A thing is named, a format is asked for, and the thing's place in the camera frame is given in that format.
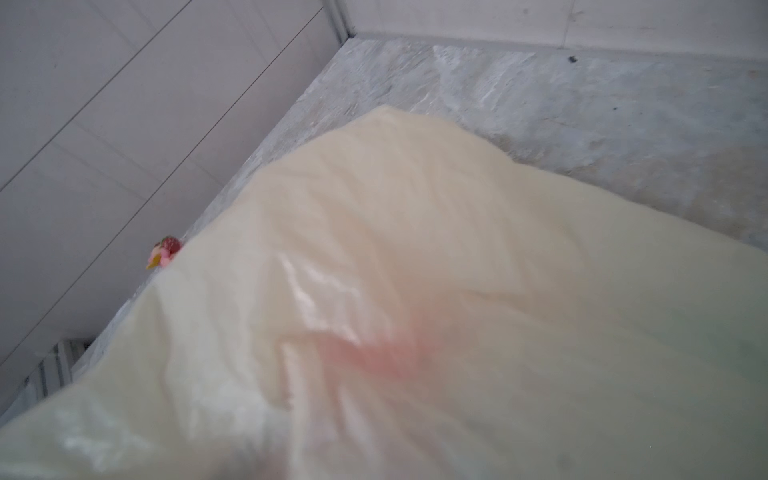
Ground cream plastic bag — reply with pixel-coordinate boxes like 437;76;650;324
1;107;767;479

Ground small pink toy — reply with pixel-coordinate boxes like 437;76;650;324
146;236;183;270

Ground aluminium mounting rail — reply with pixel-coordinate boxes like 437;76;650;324
1;339;90;426

